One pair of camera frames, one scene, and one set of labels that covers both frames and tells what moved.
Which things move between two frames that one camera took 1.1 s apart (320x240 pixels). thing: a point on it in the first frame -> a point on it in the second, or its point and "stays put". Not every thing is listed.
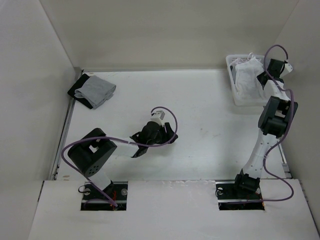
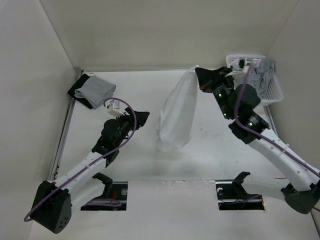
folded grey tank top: x=97 y=91 stays put
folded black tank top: x=78 y=84 stays put
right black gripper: x=259 y=77 -> x=207 y=78
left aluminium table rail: x=65 y=133 stays put
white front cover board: x=171 y=210 stays put
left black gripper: x=167 y=133 -> x=141 y=117
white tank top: x=248 y=86 -> x=175 y=122
